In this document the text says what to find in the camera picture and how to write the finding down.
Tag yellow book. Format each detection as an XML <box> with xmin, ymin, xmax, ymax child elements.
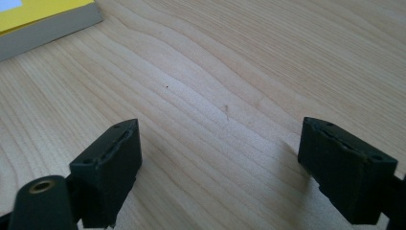
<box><xmin>0</xmin><ymin>0</ymin><xmax>104</xmax><ymax>62</ymax></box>

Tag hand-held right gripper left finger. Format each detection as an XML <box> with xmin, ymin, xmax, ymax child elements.
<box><xmin>69</xmin><ymin>118</ymin><xmax>144</xmax><ymax>229</ymax></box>

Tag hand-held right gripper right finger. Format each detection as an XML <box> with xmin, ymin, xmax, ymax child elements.
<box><xmin>297</xmin><ymin>116</ymin><xmax>398</xmax><ymax>225</ymax></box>

